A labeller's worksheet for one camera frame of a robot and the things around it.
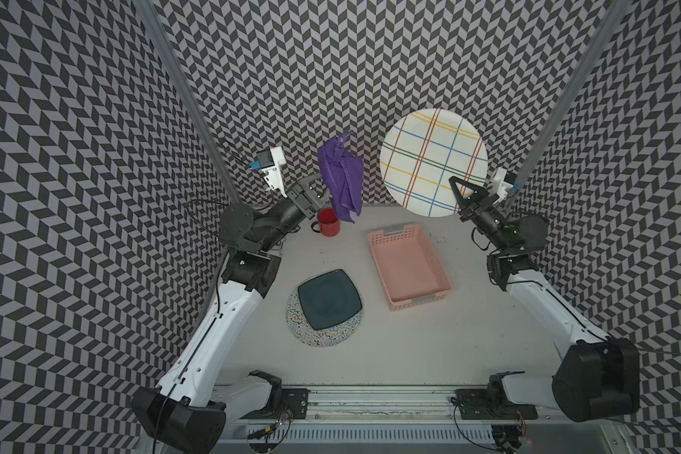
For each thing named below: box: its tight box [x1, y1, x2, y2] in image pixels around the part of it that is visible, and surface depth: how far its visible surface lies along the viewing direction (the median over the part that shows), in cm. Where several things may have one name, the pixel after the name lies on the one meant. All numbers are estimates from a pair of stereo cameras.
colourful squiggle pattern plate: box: [285, 277, 366, 349], surface depth 88 cm
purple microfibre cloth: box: [317, 130, 365, 224], surface depth 52 cm
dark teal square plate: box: [297, 268, 363, 331], surface depth 93 cm
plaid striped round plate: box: [380, 107, 489, 218], surface depth 64 cm
